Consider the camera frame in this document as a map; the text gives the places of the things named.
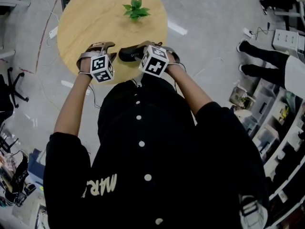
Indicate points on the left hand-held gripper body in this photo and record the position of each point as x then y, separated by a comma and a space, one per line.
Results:
101, 68

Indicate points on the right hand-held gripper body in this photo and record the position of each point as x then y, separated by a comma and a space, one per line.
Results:
155, 62

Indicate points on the black zippered case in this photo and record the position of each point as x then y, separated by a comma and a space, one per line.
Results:
128, 54

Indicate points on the person's left forearm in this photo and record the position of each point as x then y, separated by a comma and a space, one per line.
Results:
71, 106

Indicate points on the person's right forearm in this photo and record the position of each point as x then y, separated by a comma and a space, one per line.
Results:
188, 89

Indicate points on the person's left hand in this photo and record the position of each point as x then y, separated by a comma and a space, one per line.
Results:
85, 65

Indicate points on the person's right hand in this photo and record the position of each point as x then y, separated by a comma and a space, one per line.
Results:
172, 60

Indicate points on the round wooden table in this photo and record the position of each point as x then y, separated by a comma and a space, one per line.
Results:
95, 23

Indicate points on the small potted green plant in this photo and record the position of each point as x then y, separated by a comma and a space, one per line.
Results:
135, 9

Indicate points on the white power strip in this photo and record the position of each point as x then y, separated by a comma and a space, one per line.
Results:
53, 32
248, 32

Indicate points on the black office chair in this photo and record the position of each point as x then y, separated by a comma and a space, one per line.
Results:
14, 87

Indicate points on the glass jar with plant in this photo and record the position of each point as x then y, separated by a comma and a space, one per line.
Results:
240, 96

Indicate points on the open white cardboard box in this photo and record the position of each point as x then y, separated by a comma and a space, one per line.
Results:
243, 111

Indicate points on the person's black buttoned jacket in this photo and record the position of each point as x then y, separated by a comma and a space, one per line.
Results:
155, 163

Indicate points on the blue box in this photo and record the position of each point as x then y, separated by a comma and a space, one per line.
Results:
37, 168

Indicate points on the stack of clear storage bins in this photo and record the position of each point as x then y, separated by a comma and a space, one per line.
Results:
269, 118

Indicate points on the white drawer cabinet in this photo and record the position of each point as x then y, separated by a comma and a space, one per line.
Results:
286, 42

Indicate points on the white shelf unit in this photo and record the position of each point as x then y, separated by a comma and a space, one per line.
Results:
293, 156

